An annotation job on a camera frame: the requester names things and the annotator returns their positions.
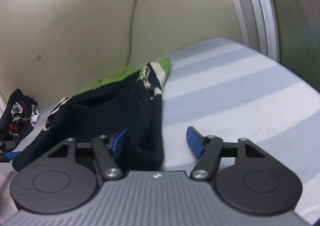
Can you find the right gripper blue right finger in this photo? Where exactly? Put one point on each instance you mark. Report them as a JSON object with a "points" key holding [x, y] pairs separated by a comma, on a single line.
{"points": [[196, 142]]}

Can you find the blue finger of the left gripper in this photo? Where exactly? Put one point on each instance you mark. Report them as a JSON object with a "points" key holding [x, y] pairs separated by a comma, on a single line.
{"points": [[11, 155]]}

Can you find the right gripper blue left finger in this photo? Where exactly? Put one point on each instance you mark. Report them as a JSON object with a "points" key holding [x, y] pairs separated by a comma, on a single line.
{"points": [[116, 142]]}

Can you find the navy green knitted sweater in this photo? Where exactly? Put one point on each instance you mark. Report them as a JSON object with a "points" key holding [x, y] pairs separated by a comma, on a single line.
{"points": [[130, 101]]}

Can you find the black printed garment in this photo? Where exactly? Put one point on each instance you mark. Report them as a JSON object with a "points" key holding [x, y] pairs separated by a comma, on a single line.
{"points": [[16, 119]]}

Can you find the blue white striped bedsheet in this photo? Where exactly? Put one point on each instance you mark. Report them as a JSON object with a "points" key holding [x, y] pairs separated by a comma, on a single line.
{"points": [[260, 166]]}

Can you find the small wall sticker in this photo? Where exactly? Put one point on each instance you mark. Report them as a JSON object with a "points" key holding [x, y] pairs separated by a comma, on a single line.
{"points": [[39, 58]]}

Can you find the aluminium window frame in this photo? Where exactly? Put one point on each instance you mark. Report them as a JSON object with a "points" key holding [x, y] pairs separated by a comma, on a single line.
{"points": [[258, 26]]}

